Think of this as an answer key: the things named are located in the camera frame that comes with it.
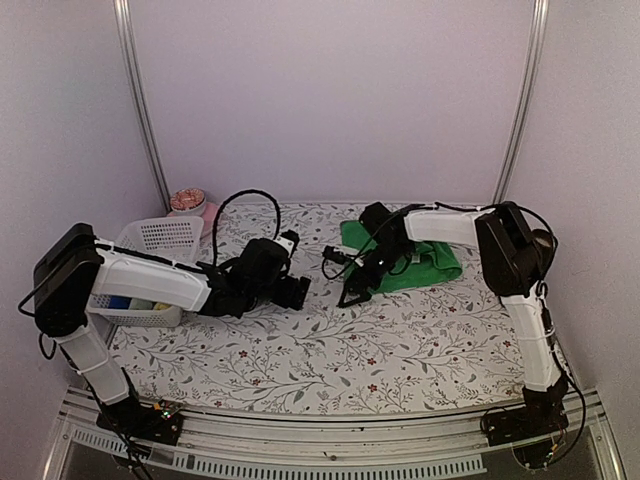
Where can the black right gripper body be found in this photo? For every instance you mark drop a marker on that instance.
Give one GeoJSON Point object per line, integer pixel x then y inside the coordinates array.
{"type": "Point", "coordinates": [390, 255]}

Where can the aluminium front rail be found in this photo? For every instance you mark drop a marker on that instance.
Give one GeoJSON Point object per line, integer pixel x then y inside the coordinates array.
{"type": "Point", "coordinates": [220, 444]}

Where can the blue rolled towel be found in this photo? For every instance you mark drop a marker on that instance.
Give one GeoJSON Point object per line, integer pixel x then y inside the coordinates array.
{"type": "Point", "coordinates": [119, 303]}

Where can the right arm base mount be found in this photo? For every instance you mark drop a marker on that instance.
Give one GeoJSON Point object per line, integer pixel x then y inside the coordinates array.
{"type": "Point", "coordinates": [502, 426]}

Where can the white plastic basket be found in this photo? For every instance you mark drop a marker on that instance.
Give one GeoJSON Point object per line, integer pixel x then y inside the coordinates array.
{"type": "Point", "coordinates": [153, 260]}

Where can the green microfiber towel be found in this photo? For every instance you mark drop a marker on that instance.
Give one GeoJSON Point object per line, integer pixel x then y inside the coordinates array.
{"type": "Point", "coordinates": [432, 263]}

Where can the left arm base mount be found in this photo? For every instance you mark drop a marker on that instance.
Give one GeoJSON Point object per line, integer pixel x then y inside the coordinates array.
{"type": "Point", "coordinates": [158, 423]}

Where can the dark brown cylinder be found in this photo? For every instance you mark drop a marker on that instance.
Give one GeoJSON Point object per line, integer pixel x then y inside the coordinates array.
{"type": "Point", "coordinates": [545, 245]}

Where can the floral patterned table mat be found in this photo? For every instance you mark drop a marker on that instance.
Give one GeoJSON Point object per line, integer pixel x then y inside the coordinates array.
{"type": "Point", "coordinates": [447, 346]}

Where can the pink plate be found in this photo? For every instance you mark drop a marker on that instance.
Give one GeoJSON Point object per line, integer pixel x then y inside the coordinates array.
{"type": "Point", "coordinates": [206, 211]}

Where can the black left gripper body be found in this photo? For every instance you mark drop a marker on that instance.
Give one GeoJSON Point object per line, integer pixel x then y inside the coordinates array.
{"type": "Point", "coordinates": [285, 298]}

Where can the yellow-green crocodile towel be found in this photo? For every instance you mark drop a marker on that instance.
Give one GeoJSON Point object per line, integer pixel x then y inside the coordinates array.
{"type": "Point", "coordinates": [160, 306]}

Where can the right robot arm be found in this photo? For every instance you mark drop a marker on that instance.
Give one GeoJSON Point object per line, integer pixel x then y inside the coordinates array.
{"type": "Point", "coordinates": [515, 260]}

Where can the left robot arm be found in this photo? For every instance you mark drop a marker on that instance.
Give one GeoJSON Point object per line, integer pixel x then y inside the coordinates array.
{"type": "Point", "coordinates": [81, 265]}

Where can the light green rolled towel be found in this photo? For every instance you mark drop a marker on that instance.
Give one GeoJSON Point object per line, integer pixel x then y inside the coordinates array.
{"type": "Point", "coordinates": [140, 304]}

